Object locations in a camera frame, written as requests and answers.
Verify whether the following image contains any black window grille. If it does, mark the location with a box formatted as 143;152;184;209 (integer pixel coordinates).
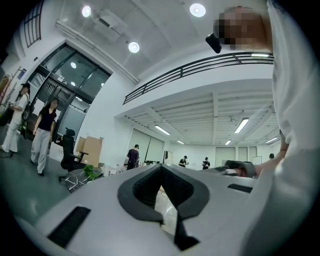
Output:
23;0;45;48

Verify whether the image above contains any person's right forearm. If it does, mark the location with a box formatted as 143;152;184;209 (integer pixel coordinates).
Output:
254;129;290;177

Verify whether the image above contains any black head-worn camera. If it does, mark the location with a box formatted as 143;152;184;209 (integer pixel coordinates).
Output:
205;32;223;54

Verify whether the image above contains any black mezzanine railing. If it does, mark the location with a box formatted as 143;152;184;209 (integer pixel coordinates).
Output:
122;51;275;105

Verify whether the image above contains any black office chair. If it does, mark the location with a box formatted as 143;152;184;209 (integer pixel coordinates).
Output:
58;127;90;182

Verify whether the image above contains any black-framed glass door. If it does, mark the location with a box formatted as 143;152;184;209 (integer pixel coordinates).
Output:
27;42;112;141

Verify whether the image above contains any person's face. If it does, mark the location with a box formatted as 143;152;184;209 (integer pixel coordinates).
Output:
213;6;274;53

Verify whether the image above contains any person's white shirt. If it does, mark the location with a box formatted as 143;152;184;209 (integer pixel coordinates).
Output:
241;0;320;256

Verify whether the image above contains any black marble round table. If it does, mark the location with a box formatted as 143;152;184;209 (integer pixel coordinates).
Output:
64;167;105;194

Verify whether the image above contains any brown cardboard box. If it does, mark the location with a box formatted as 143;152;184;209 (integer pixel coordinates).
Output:
76;136;105;168

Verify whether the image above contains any white ceiling air unit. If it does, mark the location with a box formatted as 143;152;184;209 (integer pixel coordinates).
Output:
93;9;128;43

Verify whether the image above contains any green leafy plant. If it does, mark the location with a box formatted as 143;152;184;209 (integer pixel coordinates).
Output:
83;164;104;180

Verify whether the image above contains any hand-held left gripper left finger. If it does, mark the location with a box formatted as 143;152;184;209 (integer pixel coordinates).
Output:
14;163;181;256

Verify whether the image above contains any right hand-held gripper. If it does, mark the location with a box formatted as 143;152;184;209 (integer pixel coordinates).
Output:
224;159;257;180

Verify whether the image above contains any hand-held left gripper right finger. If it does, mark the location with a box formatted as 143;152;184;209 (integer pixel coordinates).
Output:
159;163;262;256

